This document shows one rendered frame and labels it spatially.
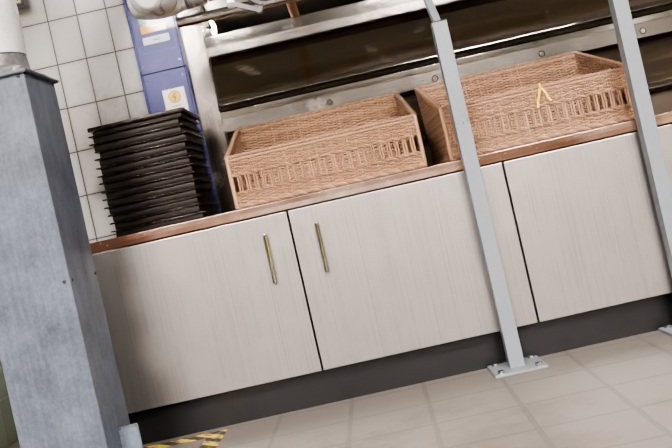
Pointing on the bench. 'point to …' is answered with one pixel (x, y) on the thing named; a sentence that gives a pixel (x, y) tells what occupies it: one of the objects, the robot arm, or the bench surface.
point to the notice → (175, 98)
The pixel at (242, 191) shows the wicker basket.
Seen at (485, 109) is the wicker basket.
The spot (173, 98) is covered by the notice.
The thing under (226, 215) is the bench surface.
